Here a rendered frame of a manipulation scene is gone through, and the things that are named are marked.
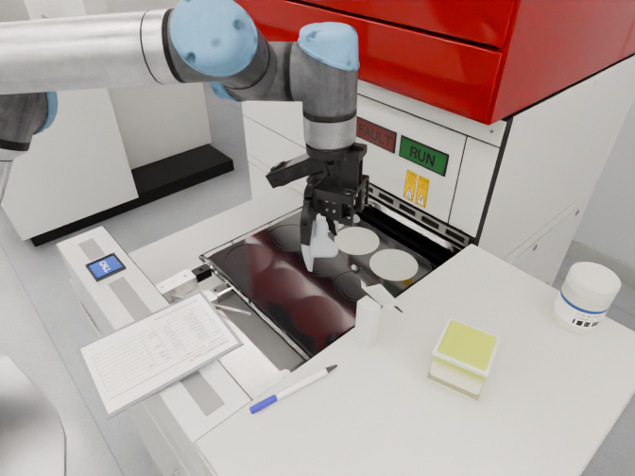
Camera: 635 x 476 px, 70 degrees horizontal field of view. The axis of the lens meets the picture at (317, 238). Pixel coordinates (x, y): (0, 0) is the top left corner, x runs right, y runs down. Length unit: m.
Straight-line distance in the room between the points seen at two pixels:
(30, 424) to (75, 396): 1.10
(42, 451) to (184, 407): 0.29
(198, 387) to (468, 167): 0.60
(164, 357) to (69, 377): 1.38
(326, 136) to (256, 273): 0.41
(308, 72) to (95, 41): 0.24
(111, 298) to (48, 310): 1.56
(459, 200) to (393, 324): 0.30
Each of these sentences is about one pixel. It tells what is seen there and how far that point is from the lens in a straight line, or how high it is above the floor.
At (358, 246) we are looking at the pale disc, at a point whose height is 0.90.
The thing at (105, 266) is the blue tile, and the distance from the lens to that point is 0.94.
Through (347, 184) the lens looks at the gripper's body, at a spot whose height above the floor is 1.18.
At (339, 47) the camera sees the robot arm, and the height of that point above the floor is 1.37.
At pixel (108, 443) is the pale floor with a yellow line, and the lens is 1.88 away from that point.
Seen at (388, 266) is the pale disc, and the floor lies 0.90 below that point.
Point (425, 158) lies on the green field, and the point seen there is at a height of 1.10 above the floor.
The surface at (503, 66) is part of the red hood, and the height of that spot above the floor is 1.32.
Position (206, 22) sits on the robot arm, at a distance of 0.49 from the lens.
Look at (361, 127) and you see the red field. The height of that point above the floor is 1.10.
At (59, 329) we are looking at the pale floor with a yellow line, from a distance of 2.31.
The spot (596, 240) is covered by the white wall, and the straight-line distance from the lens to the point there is 2.62.
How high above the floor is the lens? 1.53
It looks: 38 degrees down
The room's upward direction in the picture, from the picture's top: straight up
